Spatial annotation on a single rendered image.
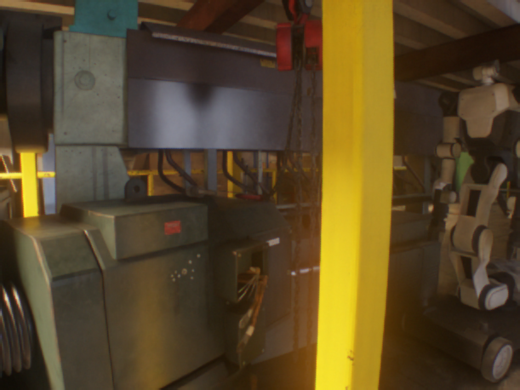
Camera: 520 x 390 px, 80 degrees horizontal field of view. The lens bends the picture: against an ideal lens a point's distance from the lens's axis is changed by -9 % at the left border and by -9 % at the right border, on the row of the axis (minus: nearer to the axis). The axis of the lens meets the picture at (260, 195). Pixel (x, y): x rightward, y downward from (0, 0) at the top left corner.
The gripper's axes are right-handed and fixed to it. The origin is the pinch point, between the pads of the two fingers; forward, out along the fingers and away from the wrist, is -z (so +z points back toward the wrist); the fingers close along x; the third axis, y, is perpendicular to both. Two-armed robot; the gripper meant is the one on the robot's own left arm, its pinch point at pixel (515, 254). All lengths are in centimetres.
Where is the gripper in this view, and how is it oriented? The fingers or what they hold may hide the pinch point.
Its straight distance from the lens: 186.4
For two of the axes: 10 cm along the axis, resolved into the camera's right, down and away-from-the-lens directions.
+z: 1.8, -9.8, -0.1
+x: -8.8, -1.6, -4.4
